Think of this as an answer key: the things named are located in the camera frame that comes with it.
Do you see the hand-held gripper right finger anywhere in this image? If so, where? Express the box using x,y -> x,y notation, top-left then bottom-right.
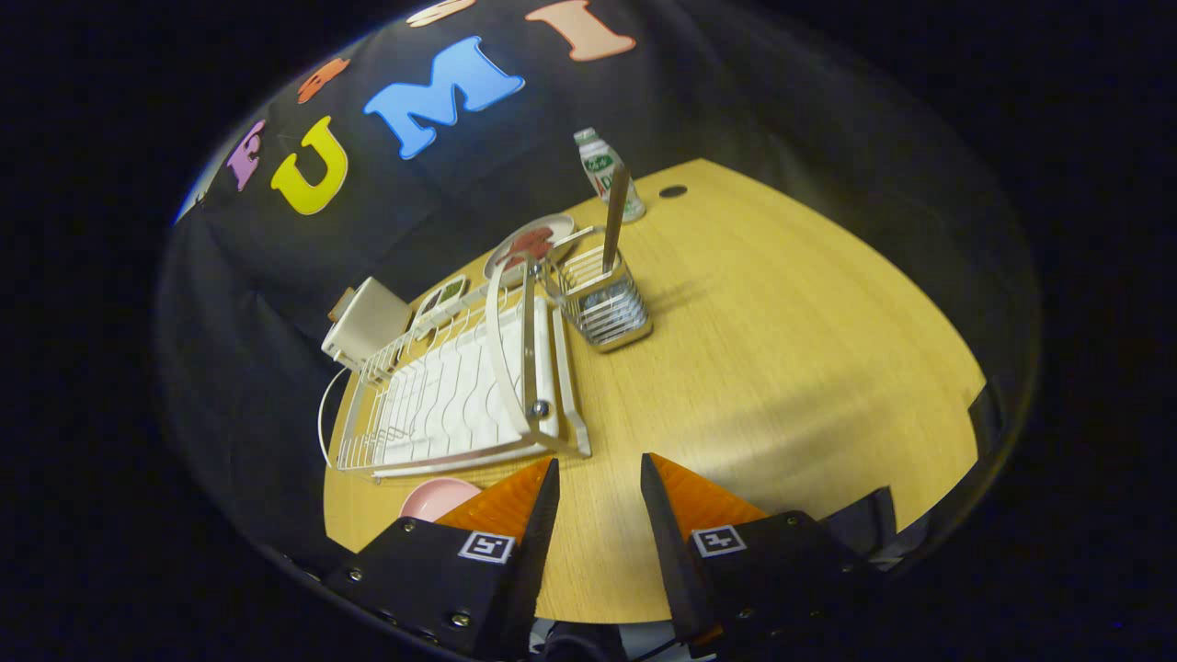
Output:
640,452 -> 874,656

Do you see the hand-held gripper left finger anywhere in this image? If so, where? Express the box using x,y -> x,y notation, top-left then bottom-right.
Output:
324,457 -> 562,658

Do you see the pink plate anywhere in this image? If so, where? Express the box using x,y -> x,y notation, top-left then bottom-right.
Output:
399,477 -> 484,523

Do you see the white wire dish rack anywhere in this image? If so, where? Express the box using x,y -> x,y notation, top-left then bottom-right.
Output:
317,260 -> 594,481

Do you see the metal wire basket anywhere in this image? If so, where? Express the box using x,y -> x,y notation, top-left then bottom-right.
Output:
543,225 -> 654,354

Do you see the wooden handled spoon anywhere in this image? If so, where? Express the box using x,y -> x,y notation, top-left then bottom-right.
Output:
602,165 -> 631,275

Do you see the beige round plate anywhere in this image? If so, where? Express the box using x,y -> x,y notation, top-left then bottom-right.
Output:
483,213 -> 577,281

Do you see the white toaster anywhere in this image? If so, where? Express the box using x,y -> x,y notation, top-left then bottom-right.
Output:
321,276 -> 415,371

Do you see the white divided tray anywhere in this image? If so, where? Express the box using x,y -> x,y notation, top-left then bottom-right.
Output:
411,274 -> 470,330

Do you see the black backdrop cloth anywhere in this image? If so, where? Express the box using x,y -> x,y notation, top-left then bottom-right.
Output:
156,0 -> 1040,589

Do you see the white drink bottle green cap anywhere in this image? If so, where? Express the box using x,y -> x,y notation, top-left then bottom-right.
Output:
573,127 -> 647,224

